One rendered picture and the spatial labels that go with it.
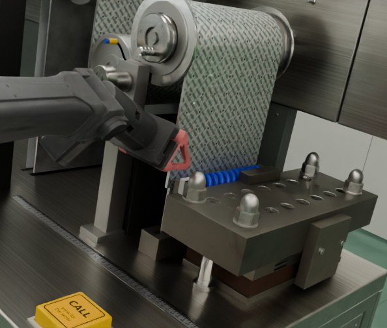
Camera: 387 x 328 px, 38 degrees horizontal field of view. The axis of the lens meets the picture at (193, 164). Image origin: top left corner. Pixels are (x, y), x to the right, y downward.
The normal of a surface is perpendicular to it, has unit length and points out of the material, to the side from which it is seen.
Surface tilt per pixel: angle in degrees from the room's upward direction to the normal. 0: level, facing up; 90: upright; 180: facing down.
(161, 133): 59
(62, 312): 0
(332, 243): 90
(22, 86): 37
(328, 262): 90
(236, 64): 90
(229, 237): 90
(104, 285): 0
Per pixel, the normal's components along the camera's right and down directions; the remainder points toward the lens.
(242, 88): 0.71, 0.33
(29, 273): 0.18, -0.94
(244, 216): -0.24, 0.25
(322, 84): -0.68, 0.10
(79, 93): 0.73, -0.61
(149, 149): -0.48, -0.40
